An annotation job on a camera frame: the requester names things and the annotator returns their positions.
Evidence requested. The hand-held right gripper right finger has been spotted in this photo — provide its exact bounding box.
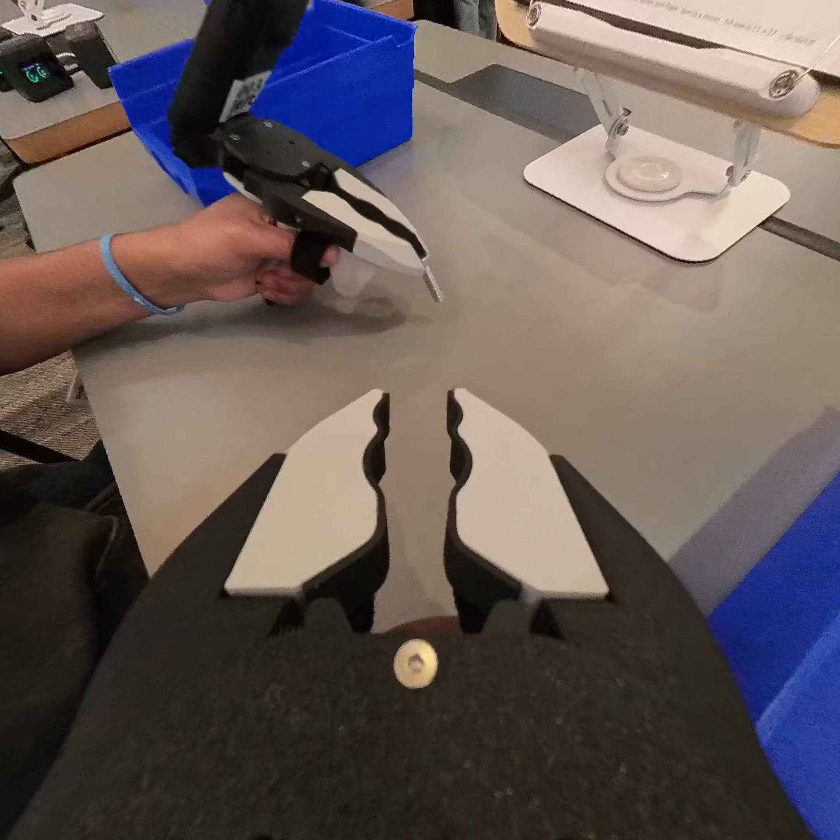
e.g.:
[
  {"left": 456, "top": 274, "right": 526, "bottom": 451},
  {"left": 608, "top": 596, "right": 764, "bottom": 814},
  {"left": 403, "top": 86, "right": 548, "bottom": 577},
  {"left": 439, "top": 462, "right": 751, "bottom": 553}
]
[{"left": 443, "top": 388, "right": 611, "bottom": 622}]

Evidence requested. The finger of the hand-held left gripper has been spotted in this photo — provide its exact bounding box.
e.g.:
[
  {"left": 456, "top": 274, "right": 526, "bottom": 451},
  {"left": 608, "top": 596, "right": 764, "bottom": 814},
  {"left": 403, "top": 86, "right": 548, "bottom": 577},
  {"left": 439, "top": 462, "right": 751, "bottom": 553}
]
[
  {"left": 300, "top": 192, "right": 430, "bottom": 274},
  {"left": 329, "top": 163, "right": 431, "bottom": 259}
]

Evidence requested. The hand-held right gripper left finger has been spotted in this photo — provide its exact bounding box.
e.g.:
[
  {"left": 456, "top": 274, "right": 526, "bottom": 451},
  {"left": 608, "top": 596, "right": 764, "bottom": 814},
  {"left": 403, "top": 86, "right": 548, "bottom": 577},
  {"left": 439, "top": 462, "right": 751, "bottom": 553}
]
[{"left": 224, "top": 389, "right": 393, "bottom": 620}]

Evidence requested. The blue plastic bin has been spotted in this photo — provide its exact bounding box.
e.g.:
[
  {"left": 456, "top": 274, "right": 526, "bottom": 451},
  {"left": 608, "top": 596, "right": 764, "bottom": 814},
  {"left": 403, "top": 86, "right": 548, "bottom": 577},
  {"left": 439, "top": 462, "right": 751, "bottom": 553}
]
[
  {"left": 296, "top": 0, "right": 417, "bottom": 61},
  {"left": 109, "top": 33, "right": 417, "bottom": 208},
  {"left": 708, "top": 508, "right": 840, "bottom": 840}
]

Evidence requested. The person's left forearm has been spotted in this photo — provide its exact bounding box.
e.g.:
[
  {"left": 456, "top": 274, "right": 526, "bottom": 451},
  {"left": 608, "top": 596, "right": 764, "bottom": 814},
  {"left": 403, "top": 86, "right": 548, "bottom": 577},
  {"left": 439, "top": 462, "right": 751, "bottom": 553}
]
[{"left": 0, "top": 237, "right": 165, "bottom": 376}]

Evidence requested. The grey desk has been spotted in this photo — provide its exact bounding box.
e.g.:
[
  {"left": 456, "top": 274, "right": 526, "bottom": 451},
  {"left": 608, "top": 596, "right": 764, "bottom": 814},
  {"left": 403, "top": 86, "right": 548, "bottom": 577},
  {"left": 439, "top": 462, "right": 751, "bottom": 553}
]
[{"left": 14, "top": 20, "right": 840, "bottom": 618}]

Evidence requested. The person's left hand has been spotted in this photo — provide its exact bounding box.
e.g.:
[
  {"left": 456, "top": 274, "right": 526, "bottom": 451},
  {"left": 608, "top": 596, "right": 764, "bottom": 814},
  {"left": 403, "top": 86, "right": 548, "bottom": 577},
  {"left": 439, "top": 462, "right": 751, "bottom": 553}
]
[{"left": 155, "top": 195, "right": 340, "bottom": 311}]

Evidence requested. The blue wristband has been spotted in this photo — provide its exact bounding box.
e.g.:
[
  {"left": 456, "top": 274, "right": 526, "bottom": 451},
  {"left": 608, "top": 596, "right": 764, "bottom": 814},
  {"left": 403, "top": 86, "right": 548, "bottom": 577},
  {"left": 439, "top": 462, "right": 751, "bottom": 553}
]
[{"left": 99, "top": 233, "right": 186, "bottom": 319}]

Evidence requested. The black digital timer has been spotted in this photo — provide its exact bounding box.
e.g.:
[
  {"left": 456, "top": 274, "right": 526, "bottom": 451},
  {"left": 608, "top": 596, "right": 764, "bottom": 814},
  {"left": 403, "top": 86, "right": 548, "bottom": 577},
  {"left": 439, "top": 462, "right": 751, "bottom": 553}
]
[
  {"left": 62, "top": 19, "right": 120, "bottom": 91},
  {"left": 0, "top": 33, "right": 77, "bottom": 105}
]

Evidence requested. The white document stand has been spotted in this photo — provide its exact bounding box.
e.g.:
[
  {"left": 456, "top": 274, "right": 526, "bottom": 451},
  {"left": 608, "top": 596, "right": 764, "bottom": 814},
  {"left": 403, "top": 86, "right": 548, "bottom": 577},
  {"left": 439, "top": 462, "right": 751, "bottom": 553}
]
[
  {"left": 524, "top": 0, "right": 819, "bottom": 263},
  {"left": 0, "top": 0, "right": 105, "bottom": 39}
]

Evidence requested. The printed instruction sheet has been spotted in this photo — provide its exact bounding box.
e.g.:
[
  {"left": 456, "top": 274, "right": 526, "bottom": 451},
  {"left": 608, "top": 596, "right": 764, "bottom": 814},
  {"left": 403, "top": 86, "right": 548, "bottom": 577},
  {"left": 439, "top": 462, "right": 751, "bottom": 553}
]
[{"left": 578, "top": 0, "right": 840, "bottom": 69}]

